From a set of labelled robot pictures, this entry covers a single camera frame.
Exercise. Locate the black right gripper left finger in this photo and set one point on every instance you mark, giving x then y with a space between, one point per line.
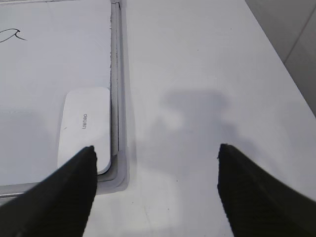
58 206

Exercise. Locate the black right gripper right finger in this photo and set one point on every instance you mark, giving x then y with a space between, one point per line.
259 205

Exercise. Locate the white board eraser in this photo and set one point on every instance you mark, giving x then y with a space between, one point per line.
86 122

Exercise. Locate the white board with grey frame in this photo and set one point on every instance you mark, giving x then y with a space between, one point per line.
47 49

